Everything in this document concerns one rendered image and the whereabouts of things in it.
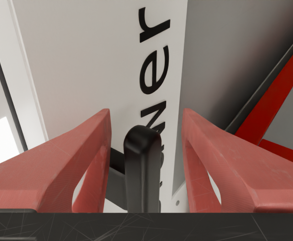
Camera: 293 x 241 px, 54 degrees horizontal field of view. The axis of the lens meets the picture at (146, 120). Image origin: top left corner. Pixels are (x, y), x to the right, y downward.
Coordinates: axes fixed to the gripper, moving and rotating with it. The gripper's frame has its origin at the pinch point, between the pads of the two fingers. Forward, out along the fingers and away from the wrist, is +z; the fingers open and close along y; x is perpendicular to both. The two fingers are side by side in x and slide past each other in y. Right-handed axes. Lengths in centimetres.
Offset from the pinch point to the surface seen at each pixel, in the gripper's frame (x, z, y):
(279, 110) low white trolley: 14.0, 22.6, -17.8
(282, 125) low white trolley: 14.0, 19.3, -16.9
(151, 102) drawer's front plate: 1.6, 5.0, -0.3
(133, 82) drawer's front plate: -0.4, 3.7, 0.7
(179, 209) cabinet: 23.8, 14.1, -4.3
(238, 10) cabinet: 0.6, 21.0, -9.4
